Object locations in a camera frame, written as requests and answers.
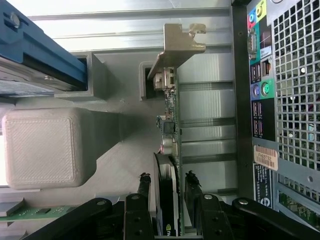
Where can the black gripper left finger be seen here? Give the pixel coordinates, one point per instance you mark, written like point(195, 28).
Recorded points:
point(137, 220)

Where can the hard disk in blue caddy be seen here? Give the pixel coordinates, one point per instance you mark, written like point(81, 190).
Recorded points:
point(37, 50)

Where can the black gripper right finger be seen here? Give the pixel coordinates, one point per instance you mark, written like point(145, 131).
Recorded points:
point(212, 220)

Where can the green RAM stick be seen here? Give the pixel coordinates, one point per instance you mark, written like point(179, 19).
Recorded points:
point(37, 211)

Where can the grey printed parts rack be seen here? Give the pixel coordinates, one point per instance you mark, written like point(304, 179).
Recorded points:
point(45, 150)

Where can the open grey PC case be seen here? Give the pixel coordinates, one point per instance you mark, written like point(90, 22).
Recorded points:
point(295, 100)

